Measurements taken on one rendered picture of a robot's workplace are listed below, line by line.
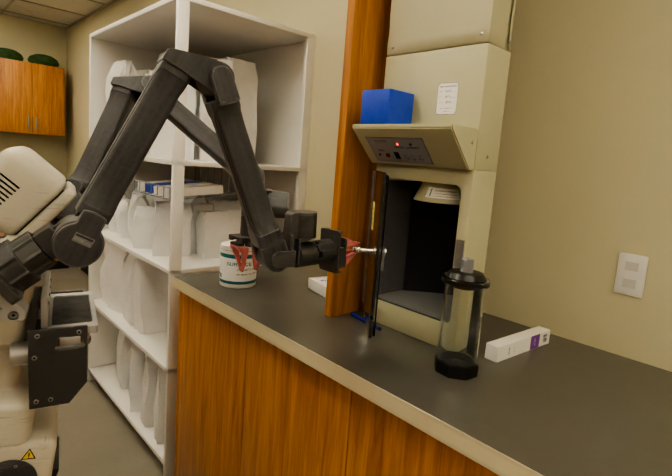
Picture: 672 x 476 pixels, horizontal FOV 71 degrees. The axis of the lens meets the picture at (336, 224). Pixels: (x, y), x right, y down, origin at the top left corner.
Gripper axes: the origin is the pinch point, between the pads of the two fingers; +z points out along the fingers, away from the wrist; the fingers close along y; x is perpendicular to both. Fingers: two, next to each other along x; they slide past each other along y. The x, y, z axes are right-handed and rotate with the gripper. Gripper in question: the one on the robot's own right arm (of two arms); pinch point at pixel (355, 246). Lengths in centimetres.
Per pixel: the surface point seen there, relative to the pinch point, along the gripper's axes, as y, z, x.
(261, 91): 55, 62, 138
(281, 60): 69, 63, 121
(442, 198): 12.7, 22.0, -9.6
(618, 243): 2, 62, -41
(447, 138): 27.7, 10.4, -17.4
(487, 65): 45, 21, -20
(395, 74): 46, 20, 8
